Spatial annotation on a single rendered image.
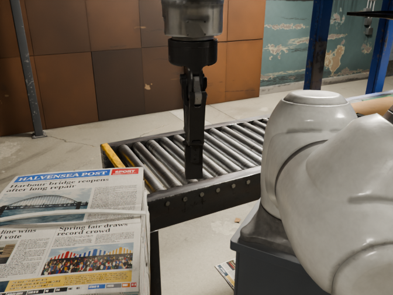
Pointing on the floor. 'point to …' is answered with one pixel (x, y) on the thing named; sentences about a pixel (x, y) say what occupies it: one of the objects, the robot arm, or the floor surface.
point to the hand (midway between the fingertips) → (193, 159)
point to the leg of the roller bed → (155, 287)
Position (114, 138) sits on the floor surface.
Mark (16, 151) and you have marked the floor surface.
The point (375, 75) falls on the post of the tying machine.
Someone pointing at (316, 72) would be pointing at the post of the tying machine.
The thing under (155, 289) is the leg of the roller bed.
